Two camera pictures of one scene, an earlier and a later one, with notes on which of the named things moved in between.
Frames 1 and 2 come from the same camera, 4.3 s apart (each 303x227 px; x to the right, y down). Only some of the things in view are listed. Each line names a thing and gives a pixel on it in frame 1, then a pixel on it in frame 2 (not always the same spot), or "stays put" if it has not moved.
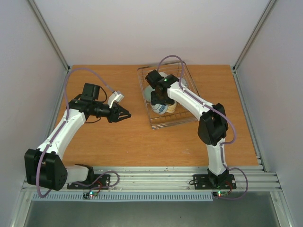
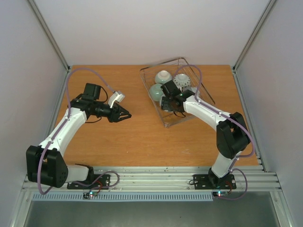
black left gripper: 115,113 stays put
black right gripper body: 161,101 → 168,104
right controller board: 220,193 stays put
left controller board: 87,195 stays put
